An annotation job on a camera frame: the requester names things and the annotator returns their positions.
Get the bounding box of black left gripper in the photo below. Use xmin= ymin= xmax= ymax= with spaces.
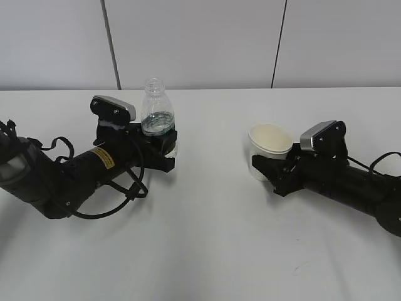
xmin=93 ymin=121 xmax=177 ymax=176

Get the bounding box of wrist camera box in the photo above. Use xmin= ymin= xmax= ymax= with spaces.
xmin=90 ymin=95 xmax=137 ymax=130
xmin=299 ymin=120 xmax=348 ymax=159

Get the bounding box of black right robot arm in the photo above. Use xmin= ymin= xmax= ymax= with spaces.
xmin=251 ymin=144 xmax=400 ymax=236

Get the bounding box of white paper cup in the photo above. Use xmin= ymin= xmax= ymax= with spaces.
xmin=248 ymin=123 xmax=293 ymax=181

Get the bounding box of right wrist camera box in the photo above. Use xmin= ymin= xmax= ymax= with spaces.
xmin=299 ymin=120 xmax=348 ymax=159

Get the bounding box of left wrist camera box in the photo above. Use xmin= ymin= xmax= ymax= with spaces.
xmin=90 ymin=95 xmax=137 ymax=130

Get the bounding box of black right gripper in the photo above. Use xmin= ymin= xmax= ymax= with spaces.
xmin=251 ymin=143 xmax=348 ymax=196

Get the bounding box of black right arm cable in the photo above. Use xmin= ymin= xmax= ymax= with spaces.
xmin=346 ymin=151 xmax=401 ymax=178

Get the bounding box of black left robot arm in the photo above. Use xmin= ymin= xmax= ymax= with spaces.
xmin=1 ymin=120 xmax=177 ymax=219

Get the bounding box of clear green-label water bottle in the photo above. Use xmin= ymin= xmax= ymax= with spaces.
xmin=141 ymin=78 xmax=175 ymax=135

